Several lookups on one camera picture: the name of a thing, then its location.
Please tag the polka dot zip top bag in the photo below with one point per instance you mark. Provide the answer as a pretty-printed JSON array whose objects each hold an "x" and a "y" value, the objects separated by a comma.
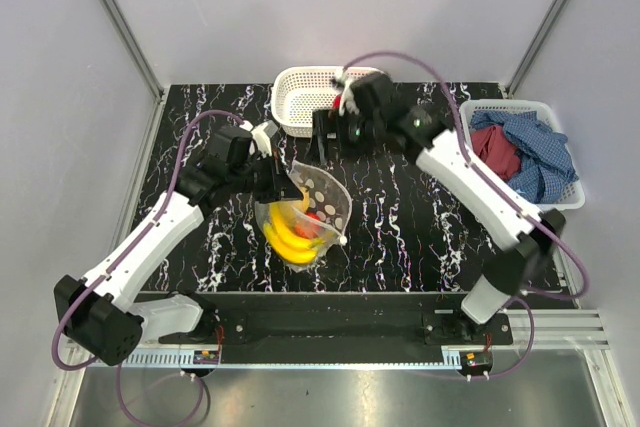
[{"x": 330, "y": 200}]

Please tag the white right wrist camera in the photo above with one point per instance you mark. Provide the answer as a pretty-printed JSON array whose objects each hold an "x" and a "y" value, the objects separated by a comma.
[{"x": 344, "y": 84}]

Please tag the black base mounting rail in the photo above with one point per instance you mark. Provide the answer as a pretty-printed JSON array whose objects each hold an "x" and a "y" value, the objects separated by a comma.
[{"x": 344, "y": 331}]

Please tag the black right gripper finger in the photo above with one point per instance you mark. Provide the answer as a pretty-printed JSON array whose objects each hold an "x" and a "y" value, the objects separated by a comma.
[
  {"x": 313, "y": 150},
  {"x": 323, "y": 149}
]

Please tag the blue checkered cloth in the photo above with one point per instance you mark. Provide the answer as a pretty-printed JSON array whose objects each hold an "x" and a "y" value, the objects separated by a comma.
[{"x": 546, "y": 165}]

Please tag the left aluminium frame post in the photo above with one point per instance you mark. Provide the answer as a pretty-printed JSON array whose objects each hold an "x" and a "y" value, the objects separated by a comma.
[{"x": 133, "y": 48}]

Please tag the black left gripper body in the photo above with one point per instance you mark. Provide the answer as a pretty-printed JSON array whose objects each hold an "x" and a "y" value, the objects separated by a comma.
[{"x": 264, "y": 180}]

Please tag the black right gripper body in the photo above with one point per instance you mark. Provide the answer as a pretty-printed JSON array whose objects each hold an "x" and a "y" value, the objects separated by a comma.
[{"x": 355, "y": 135}]

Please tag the yellow fake banana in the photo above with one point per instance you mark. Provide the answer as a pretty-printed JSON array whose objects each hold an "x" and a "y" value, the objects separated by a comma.
[{"x": 279, "y": 231}]

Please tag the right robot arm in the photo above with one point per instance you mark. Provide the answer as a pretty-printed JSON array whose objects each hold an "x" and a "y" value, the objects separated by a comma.
[{"x": 371, "y": 113}]

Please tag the white perforated plastic basket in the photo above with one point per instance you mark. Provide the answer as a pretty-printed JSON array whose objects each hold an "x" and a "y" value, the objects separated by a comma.
[{"x": 298, "y": 92}]

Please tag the lavender plastic basket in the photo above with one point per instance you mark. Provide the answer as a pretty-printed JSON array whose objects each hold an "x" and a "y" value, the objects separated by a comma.
[{"x": 573, "y": 196}]

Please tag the aluminium frame post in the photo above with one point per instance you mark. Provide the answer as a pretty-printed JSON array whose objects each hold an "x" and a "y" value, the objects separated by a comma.
[
  {"x": 133, "y": 48},
  {"x": 536, "y": 45}
]

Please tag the small red fake fruit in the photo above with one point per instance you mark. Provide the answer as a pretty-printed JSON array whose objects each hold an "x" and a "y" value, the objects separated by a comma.
[{"x": 308, "y": 226}]

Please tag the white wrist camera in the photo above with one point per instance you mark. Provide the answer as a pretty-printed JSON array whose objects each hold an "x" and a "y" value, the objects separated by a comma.
[
  {"x": 262, "y": 135},
  {"x": 344, "y": 84}
]

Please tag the dark red cloth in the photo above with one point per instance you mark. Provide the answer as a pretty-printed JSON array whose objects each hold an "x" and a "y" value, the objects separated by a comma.
[{"x": 491, "y": 145}]

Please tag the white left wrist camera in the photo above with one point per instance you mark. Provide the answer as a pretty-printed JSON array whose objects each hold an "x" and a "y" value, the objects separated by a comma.
[{"x": 262, "y": 135}]

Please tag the red fake tomato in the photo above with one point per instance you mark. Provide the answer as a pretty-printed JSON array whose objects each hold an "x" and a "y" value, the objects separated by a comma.
[{"x": 339, "y": 105}]

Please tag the right aluminium frame post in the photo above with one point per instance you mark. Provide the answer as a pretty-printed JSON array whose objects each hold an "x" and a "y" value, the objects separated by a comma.
[{"x": 536, "y": 45}]

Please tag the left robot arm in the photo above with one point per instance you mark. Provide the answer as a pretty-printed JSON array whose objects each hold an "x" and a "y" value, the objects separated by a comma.
[{"x": 101, "y": 313}]

